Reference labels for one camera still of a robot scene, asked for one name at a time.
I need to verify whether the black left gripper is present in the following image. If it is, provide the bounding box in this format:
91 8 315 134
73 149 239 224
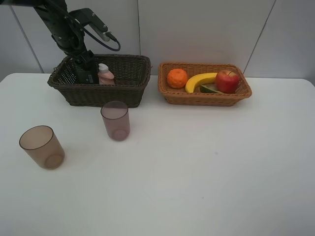
51 23 98 81

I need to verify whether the dark green pump bottle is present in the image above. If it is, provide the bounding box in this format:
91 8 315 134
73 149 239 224
74 61 99 84

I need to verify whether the pink bottle white cap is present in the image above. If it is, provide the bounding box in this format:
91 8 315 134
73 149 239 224
98 63 115 85

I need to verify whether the purple translucent plastic cup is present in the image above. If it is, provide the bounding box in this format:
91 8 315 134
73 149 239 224
100 101 130 142

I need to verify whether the brown translucent plastic cup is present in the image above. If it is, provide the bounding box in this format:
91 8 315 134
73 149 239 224
19 125 65 170

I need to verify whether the orange mandarin fruit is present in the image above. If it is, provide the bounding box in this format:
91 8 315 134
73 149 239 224
167 68 188 89

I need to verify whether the yellow banana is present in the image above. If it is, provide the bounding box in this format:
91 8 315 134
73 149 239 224
185 72 217 93

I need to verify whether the halved avocado with pit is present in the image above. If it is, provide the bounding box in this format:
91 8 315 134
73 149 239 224
200 84 222 93

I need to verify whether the red yellow apple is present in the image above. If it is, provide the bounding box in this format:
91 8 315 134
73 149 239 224
215 70 240 94

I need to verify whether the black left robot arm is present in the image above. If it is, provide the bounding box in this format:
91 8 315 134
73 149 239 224
0 0 108 84

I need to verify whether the dark brown wicker basket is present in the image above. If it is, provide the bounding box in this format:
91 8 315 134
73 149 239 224
47 54 151 108

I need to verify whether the orange wicker basket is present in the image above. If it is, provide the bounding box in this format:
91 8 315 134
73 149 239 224
158 62 252 107

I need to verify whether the left camera cable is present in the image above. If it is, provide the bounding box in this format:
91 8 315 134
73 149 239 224
49 0 122 52

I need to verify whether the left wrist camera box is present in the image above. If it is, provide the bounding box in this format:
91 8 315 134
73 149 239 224
69 8 116 42

